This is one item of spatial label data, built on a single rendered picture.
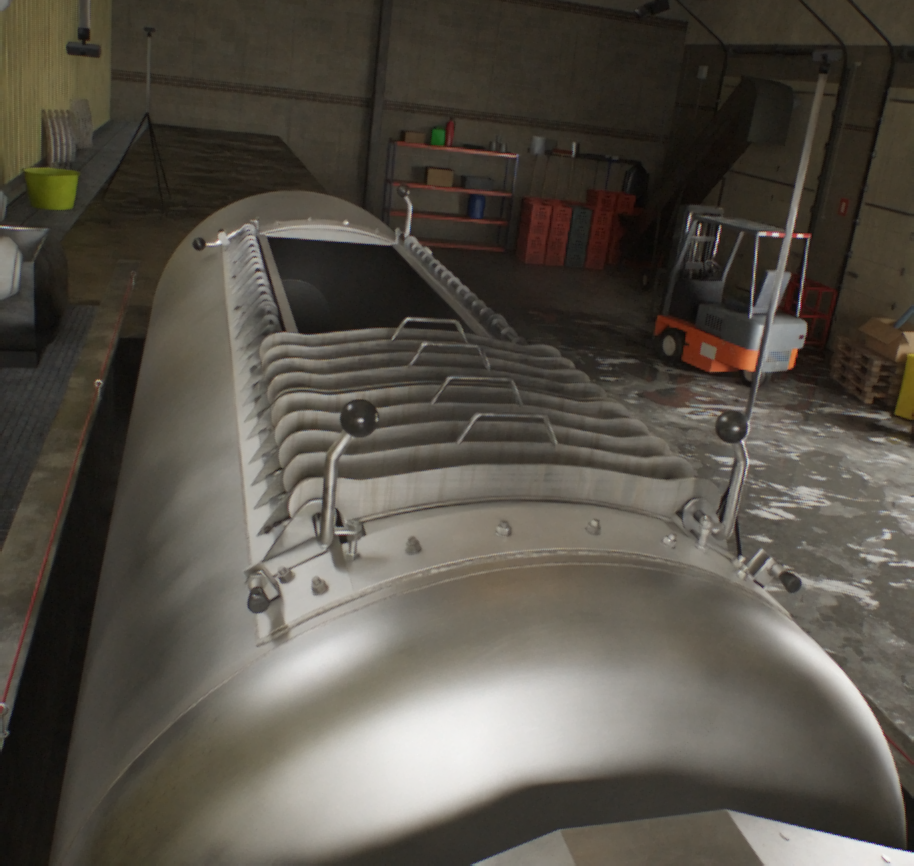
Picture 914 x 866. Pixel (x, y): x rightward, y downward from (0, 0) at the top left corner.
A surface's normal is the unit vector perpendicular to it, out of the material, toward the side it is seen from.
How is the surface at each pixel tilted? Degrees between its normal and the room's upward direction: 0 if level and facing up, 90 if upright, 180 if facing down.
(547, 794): 69
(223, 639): 40
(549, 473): 90
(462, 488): 90
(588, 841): 0
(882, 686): 0
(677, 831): 0
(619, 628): 36
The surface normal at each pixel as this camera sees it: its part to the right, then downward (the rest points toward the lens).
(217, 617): -0.52, -0.74
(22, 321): 0.32, 0.35
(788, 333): 0.52, 0.34
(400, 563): -0.18, -0.90
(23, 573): 0.12, -0.94
